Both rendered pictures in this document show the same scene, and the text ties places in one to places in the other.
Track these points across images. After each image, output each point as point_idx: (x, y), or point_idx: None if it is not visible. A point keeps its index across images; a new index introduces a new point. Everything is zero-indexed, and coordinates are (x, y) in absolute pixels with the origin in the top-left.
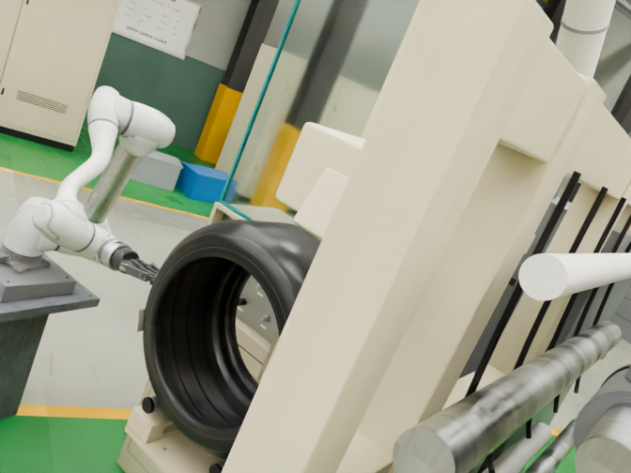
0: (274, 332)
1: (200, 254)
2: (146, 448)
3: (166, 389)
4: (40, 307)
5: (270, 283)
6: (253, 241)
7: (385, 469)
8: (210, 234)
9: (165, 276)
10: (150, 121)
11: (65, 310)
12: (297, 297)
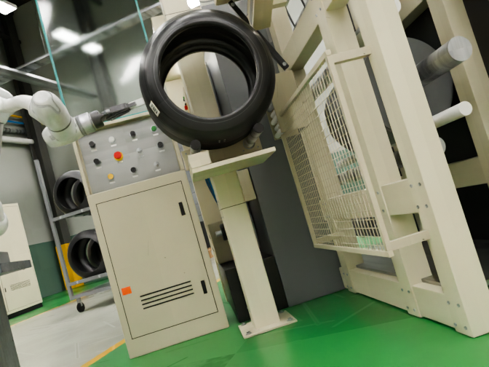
0: (167, 165)
1: (167, 39)
2: (214, 163)
3: (203, 117)
4: (13, 261)
5: (215, 18)
6: (189, 13)
7: None
8: (163, 28)
9: (154, 68)
10: (1, 89)
11: (22, 266)
12: (230, 16)
